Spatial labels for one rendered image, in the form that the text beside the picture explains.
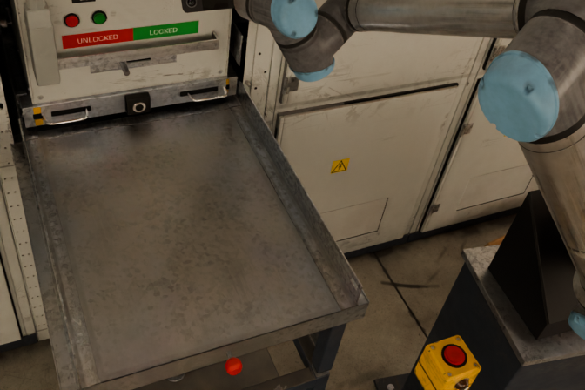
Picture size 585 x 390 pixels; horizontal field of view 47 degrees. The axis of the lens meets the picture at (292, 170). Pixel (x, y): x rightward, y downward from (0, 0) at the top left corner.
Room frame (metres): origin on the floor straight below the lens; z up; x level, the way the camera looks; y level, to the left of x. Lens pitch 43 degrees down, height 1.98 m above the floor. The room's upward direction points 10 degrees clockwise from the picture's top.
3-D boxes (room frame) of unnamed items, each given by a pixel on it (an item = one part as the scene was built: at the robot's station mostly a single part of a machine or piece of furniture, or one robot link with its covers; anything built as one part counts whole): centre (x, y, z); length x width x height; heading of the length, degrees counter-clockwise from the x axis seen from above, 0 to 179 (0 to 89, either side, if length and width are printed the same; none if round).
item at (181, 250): (0.99, 0.23, 0.82); 0.68 x 0.62 x 0.06; 31
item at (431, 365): (0.72, -0.36, 0.85); 0.08 x 0.08 x 0.10; 31
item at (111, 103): (1.32, 0.43, 0.89); 0.54 x 0.05 x 0.06; 121
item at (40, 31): (1.14, 0.57, 1.14); 0.08 x 0.05 x 0.17; 31
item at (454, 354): (0.72, -0.36, 0.90); 0.04 x 0.04 x 0.02
